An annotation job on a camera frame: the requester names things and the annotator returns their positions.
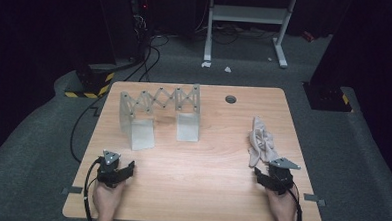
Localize white metal stand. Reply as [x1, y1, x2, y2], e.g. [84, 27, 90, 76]
[203, 0, 298, 70]

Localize black equipment rack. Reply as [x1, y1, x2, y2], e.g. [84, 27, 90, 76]
[125, 0, 154, 62]

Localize beige cloth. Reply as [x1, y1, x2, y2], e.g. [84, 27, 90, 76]
[247, 116, 283, 169]

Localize red object on floor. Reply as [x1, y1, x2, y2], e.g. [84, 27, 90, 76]
[301, 30, 316, 43]

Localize grey tape strip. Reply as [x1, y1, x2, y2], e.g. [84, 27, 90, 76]
[303, 192, 327, 207]
[61, 186, 84, 196]

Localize black floor cable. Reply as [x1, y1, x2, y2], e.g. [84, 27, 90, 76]
[69, 91, 110, 165]

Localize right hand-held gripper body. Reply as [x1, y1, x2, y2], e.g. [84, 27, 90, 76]
[267, 157, 302, 197]

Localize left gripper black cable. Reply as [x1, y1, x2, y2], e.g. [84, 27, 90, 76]
[82, 156, 104, 221]

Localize black cables under stand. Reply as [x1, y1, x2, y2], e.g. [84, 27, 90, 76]
[193, 21, 279, 48]

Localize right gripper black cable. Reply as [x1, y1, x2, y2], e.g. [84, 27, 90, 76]
[287, 182, 305, 221]

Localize grey metal extendable book rack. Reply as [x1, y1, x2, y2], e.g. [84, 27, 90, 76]
[116, 80, 203, 155]

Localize black yellow striped base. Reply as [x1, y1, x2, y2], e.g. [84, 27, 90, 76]
[302, 82, 354, 113]
[63, 63, 116, 100]

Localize person's left hand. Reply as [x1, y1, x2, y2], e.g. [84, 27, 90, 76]
[91, 179, 127, 221]

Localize bundle of black cables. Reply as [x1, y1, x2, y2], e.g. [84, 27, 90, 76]
[123, 32, 170, 84]

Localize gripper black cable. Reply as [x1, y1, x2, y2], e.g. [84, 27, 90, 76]
[287, 182, 305, 221]
[82, 156, 104, 221]

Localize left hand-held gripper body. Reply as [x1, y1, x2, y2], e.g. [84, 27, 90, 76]
[95, 149, 124, 189]

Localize person's right hand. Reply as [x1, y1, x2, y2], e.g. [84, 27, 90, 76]
[264, 188, 300, 221]

